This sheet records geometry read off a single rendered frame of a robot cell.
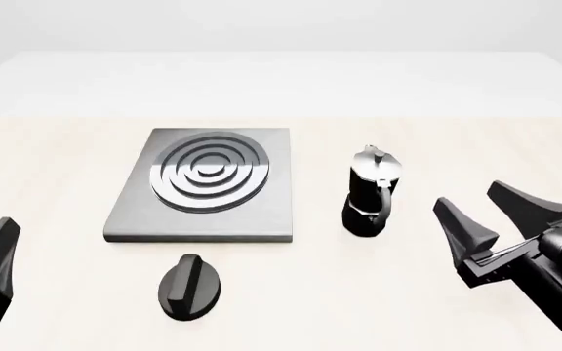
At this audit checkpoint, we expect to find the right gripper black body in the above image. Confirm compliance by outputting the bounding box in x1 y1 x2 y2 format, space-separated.
458 206 562 290

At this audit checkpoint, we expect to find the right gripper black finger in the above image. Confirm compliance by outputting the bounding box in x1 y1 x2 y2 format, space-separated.
432 196 501 272
486 179 562 225

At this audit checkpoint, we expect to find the black and silver moka pot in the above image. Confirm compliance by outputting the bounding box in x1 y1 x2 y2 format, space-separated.
341 143 404 239

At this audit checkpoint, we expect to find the flat black stove plate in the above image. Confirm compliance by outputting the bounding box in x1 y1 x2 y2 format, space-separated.
102 127 294 244

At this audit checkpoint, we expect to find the round black stove knob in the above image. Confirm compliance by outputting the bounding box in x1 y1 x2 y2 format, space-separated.
157 253 222 322

